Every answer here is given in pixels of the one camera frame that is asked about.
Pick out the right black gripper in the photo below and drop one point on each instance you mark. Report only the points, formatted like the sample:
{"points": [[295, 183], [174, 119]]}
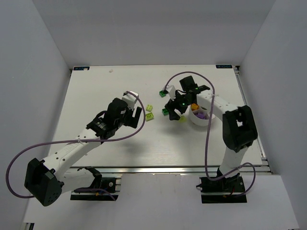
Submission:
{"points": [[174, 105]]}

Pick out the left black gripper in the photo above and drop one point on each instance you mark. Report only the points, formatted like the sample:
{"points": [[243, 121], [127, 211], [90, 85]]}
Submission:
{"points": [[130, 115]]}

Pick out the lime lego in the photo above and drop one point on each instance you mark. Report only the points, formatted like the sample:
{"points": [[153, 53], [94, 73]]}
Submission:
{"points": [[149, 108], [182, 119], [149, 116]]}

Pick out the dark green small lego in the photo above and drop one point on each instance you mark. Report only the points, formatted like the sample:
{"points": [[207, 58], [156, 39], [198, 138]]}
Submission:
{"points": [[162, 93]]}

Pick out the orange long lego brick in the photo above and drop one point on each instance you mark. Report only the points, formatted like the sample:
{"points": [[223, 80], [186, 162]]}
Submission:
{"points": [[194, 107]]}

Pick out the purple lego brick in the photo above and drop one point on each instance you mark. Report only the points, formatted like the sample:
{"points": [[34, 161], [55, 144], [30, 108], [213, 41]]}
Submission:
{"points": [[202, 116]]}

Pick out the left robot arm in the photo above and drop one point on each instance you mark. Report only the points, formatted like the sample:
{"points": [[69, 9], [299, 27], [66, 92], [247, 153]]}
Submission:
{"points": [[48, 178]]}

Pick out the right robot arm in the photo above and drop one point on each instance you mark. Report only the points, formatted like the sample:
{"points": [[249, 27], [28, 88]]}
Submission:
{"points": [[238, 125]]}

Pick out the white divided round container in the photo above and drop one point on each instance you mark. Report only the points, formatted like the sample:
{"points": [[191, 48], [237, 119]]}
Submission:
{"points": [[195, 120]]}

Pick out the right corner blue label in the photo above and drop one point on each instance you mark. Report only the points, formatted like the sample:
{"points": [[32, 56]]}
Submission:
{"points": [[221, 66]]}

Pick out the corner blue label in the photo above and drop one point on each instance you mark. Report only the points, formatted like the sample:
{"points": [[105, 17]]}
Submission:
{"points": [[221, 66], [81, 68]]}

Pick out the left corner blue label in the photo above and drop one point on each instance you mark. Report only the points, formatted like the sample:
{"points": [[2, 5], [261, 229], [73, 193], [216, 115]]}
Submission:
{"points": [[81, 68]]}

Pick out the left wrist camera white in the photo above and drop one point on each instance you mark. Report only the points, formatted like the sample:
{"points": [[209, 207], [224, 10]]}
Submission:
{"points": [[130, 98]]}

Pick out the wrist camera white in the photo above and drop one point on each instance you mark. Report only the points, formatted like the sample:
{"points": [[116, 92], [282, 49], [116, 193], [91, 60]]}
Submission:
{"points": [[130, 98], [171, 91]]}

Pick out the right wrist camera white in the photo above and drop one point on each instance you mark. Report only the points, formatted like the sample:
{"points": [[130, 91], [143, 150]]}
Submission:
{"points": [[171, 91]]}

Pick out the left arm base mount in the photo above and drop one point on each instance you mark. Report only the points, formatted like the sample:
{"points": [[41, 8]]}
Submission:
{"points": [[102, 188]]}

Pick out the aluminium table rail front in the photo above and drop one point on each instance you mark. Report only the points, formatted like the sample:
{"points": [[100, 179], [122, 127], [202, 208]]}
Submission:
{"points": [[263, 169]]}

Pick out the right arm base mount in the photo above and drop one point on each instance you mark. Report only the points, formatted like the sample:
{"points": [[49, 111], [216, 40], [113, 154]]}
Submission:
{"points": [[224, 191]]}

